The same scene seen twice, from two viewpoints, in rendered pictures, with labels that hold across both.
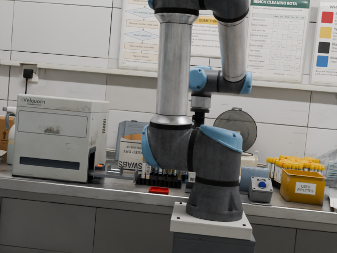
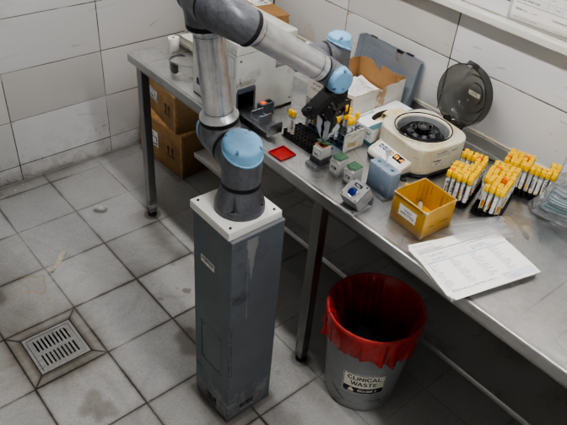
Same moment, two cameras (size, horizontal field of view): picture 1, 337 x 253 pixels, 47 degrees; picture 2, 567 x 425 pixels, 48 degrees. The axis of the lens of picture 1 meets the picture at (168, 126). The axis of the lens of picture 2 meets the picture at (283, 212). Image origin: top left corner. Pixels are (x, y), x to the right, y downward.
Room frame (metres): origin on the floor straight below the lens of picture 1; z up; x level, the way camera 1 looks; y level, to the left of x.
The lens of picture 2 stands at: (0.02, -1.24, 2.06)
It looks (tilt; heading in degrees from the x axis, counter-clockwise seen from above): 38 degrees down; 43
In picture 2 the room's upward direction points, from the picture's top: 5 degrees clockwise
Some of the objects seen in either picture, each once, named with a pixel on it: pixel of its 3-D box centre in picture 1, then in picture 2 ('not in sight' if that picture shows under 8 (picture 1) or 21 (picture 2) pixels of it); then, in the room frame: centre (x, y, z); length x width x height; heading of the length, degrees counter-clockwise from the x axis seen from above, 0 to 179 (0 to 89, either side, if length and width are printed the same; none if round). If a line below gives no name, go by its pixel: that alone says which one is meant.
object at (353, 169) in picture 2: not in sight; (353, 174); (1.40, -0.25, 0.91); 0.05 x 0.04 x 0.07; 176
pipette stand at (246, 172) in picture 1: (253, 180); (382, 179); (1.44, -0.34, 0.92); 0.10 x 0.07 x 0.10; 81
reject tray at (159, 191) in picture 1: (159, 190); (282, 153); (1.34, 0.01, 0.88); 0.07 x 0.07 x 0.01; 86
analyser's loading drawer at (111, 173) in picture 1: (109, 171); (256, 115); (1.39, 0.20, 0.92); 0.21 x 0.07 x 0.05; 86
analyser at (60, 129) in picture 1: (67, 136); (245, 62); (1.50, 0.39, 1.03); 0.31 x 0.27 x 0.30; 86
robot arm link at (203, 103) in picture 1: (199, 103); not in sight; (1.42, -0.11, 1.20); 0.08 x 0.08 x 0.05
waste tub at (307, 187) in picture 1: (301, 186); (422, 208); (1.41, -0.51, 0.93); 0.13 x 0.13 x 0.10; 82
